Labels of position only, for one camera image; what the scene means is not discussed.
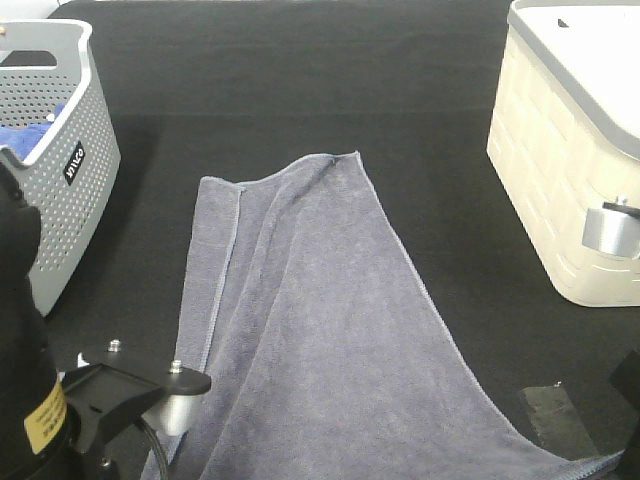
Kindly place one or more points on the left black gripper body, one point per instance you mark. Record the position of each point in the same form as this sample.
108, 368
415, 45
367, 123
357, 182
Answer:
101, 407

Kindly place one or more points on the grey-purple microfibre towel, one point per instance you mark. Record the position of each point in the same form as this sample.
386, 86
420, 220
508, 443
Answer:
327, 356

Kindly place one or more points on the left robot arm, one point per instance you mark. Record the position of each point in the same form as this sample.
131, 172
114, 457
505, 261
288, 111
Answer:
47, 432

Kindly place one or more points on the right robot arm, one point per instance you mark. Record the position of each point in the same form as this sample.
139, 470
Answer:
625, 379

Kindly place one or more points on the grey perforated laundry basket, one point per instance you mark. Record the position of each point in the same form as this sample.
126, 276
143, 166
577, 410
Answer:
69, 174

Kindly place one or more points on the blue cloth in basket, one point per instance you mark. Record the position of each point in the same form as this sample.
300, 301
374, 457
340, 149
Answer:
22, 140

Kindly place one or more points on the black table cloth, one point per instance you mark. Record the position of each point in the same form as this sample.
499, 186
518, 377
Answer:
240, 89

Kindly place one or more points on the right clear tape strip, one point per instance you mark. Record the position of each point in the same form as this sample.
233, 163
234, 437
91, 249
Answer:
556, 422

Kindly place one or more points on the cream lidded storage box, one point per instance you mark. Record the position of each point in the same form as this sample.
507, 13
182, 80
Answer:
564, 136

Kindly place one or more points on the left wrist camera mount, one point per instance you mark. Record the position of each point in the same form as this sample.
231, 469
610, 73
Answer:
178, 391

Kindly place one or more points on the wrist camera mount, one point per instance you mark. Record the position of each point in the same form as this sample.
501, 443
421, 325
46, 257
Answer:
178, 391
612, 228

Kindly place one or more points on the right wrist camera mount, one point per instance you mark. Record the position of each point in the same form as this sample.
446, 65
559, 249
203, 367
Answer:
612, 228

